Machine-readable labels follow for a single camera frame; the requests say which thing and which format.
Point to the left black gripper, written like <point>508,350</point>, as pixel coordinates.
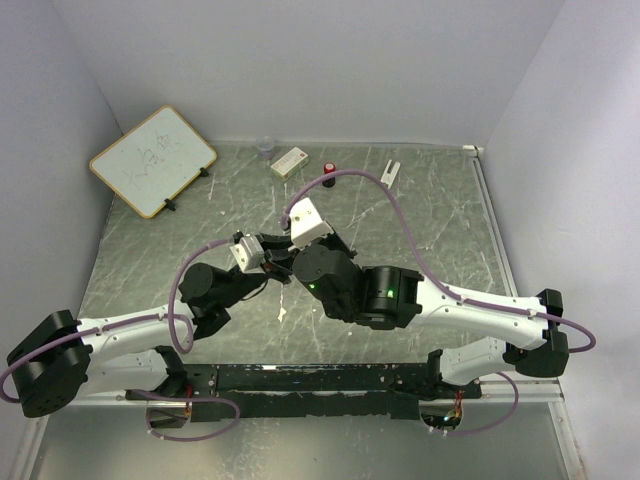
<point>278,261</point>

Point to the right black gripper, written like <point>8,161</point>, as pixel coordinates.
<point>331,238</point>

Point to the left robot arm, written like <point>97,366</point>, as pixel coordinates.
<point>65,358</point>

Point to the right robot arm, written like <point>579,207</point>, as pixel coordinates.
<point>515,332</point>

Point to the red black stamp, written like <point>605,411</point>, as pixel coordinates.
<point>328,169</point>

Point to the white usb adapter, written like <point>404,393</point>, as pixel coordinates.
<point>390,173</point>

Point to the small white green box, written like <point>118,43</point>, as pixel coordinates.
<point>289,164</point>

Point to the clear plastic cup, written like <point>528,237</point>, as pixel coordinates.
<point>265,147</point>

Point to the left whiteboard stand foot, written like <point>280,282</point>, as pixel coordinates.
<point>170,204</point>

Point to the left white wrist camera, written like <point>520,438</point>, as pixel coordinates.
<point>247,251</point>

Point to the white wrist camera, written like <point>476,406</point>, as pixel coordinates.
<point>247,251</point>
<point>306,224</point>

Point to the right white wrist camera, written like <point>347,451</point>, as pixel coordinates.
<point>306,224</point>

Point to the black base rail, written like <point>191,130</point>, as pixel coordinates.
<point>289,391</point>

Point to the small whiteboard yellow frame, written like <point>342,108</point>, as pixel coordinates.
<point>156,160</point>

